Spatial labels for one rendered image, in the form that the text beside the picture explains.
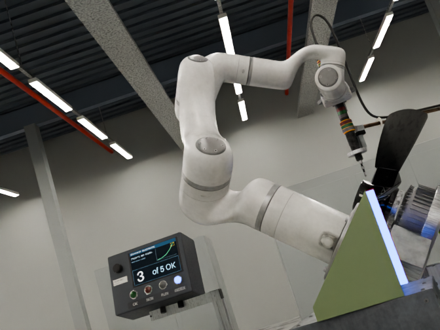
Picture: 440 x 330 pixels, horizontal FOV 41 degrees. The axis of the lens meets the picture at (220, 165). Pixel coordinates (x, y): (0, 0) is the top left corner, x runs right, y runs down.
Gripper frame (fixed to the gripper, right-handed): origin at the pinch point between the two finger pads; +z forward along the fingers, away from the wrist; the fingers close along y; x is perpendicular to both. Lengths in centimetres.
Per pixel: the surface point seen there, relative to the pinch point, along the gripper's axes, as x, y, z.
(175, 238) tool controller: -32, -59, -40
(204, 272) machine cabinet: -16, -281, 655
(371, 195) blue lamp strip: -39, 0, -35
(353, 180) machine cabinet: 29, -23, 550
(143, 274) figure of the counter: -39, -72, -42
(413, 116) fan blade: -15.4, 21.6, -0.2
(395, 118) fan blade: -15.1, 15.5, -7.0
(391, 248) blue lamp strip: -54, 0, -35
